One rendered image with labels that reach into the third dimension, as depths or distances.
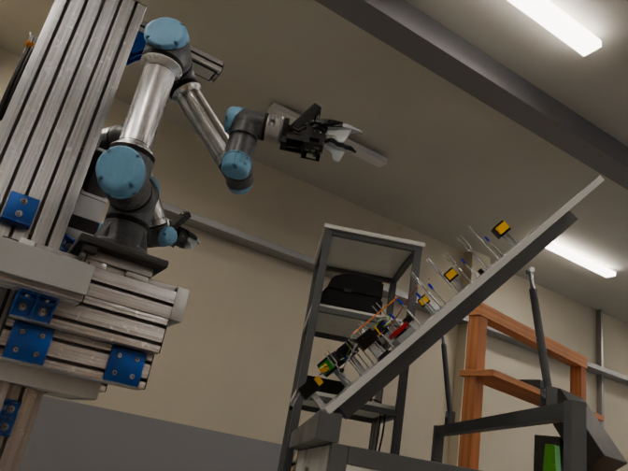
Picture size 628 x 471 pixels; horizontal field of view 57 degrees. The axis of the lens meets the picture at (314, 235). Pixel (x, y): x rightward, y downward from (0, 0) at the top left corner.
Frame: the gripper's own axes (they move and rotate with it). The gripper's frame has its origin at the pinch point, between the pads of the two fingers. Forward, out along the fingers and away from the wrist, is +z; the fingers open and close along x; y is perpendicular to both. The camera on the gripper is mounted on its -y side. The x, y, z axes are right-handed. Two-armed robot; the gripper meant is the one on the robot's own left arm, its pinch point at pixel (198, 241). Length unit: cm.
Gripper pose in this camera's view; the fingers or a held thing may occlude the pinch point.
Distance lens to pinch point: 263.7
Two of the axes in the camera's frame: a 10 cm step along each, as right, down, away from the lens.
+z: 5.3, 4.1, 7.4
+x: 8.0, 0.6, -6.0
